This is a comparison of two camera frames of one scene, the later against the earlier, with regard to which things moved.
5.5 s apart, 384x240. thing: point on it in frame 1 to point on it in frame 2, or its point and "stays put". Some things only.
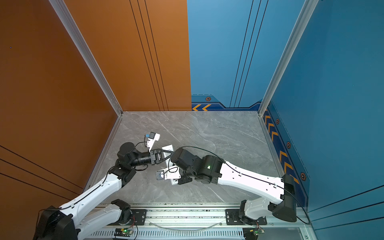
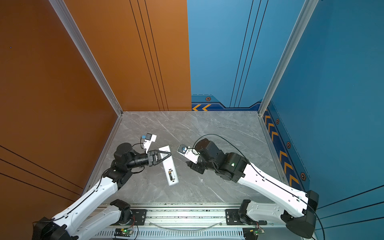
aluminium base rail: (199, 222) stays put
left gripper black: (155, 156) stays put
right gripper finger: (184, 179) to (197, 167)
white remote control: (173, 181) stays put
